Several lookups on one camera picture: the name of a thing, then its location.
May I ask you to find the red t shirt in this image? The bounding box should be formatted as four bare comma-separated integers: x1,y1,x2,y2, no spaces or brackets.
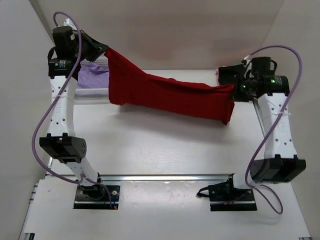
104,48,235,125

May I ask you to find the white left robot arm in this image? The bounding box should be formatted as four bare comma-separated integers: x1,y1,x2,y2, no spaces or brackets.
39,26,109,199

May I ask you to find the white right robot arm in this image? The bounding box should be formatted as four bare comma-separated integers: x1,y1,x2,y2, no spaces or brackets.
224,57,306,200

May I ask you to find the lilac t shirt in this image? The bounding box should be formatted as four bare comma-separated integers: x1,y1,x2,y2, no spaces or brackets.
77,64,110,89

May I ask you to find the white plastic laundry basket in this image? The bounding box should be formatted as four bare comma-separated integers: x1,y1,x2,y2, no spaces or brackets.
75,56,109,98

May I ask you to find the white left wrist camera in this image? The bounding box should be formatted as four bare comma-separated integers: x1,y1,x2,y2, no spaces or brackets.
63,18,77,31

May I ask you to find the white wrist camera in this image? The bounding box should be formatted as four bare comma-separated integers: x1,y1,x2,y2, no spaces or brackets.
241,55,251,67
63,18,77,31

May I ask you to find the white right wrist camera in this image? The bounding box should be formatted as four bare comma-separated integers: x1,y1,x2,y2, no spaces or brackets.
241,55,251,67

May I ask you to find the aluminium mounting rail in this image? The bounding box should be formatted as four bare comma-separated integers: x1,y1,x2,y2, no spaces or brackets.
44,159,236,182

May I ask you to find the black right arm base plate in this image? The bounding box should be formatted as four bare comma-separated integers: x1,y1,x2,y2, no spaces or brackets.
196,180,258,212

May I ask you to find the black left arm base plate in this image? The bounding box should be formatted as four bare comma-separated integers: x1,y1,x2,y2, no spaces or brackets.
73,185,121,210

